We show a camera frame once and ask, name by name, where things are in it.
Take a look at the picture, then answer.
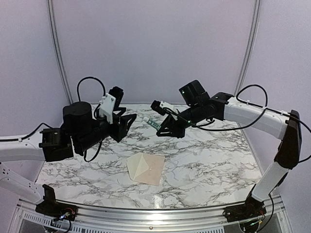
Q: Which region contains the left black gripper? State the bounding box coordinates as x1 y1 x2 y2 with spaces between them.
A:
76 107 137 153

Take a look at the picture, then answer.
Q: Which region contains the green white glue stick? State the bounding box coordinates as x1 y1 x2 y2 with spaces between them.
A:
143 117 161 131

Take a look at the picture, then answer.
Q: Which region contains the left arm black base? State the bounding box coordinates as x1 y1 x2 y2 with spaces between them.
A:
35 184 77 221

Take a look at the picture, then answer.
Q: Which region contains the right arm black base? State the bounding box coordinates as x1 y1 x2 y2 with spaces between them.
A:
223 192 267 222

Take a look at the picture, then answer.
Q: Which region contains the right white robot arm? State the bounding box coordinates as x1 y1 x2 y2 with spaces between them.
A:
151 80 302 217

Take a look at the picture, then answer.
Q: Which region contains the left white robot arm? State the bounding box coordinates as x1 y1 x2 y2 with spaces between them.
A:
0 101 137 216

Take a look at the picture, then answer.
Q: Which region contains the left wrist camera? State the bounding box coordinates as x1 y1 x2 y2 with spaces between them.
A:
98 86 124 124

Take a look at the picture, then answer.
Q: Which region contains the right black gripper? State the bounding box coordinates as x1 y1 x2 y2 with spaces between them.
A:
156 102 205 138

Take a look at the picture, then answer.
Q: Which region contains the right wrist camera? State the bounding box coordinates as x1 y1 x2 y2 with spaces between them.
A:
151 100 179 116

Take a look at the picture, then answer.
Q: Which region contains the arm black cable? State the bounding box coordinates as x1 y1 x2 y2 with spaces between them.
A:
76 76 106 163
170 84 311 163

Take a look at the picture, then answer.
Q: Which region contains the curved aluminium front rail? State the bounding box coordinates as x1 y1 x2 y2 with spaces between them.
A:
14 191 285 233

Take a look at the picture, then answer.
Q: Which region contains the right aluminium corner post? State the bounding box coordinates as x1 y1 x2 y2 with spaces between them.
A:
234 0 262 95

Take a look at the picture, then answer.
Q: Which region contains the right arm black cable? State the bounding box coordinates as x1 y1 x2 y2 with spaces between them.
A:
170 84 311 163

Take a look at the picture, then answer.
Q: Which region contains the cream envelope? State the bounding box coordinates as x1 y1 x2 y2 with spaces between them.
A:
126 152 165 186

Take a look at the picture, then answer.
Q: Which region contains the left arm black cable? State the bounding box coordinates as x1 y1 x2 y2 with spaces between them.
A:
76 76 106 163

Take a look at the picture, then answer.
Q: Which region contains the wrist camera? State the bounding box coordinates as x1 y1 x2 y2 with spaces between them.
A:
98 86 124 124
151 100 179 116

